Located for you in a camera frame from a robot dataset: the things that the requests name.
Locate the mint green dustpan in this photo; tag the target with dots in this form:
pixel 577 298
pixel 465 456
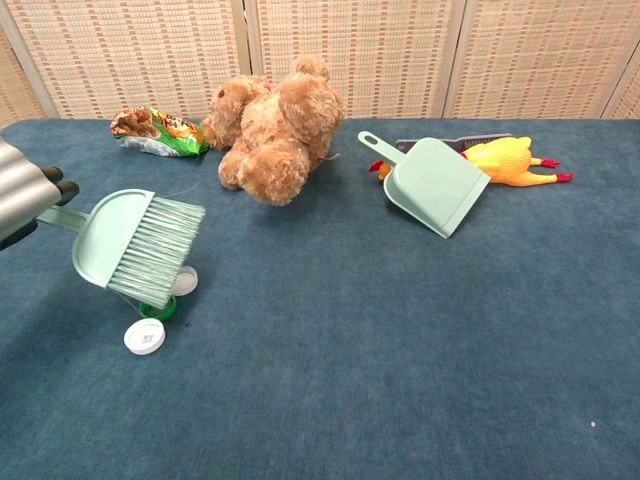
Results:
pixel 435 185

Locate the green bottle cap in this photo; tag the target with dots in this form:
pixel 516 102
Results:
pixel 170 311

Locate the white hollow bottle cap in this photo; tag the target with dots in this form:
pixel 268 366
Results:
pixel 187 282

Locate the blue felt table cover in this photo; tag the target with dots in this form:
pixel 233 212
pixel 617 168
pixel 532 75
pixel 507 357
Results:
pixel 325 350

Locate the brown plush teddy bear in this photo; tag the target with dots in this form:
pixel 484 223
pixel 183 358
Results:
pixel 280 140

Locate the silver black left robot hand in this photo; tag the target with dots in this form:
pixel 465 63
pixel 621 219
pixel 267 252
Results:
pixel 20 185

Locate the woven bamboo folding screen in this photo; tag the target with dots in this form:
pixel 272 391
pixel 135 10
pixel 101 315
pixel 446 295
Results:
pixel 150 50

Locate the small mint green broom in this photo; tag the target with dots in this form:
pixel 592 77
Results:
pixel 115 235

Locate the green orange snack bag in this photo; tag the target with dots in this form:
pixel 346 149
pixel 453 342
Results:
pixel 165 135

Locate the white flat-topped bottle cap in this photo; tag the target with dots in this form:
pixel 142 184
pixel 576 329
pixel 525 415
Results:
pixel 144 337

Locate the yellow rubber chicken toy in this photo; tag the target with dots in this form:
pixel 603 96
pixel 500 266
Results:
pixel 505 160

